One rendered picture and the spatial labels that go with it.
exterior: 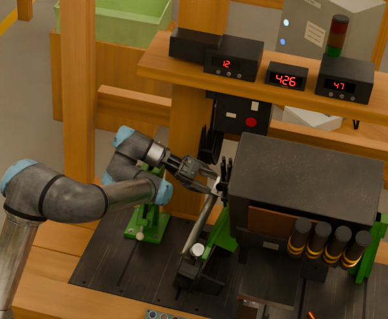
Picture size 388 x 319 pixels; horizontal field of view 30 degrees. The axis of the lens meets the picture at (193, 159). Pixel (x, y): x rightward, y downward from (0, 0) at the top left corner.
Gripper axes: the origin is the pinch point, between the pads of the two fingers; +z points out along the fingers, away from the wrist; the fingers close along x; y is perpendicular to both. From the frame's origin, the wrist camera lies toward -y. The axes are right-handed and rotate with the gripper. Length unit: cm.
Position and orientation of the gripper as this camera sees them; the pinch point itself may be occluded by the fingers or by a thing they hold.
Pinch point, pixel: (217, 187)
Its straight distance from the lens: 222.9
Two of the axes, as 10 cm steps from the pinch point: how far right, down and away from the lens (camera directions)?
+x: 4.3, -8.8, 1.9
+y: 1.7, -1.3, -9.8
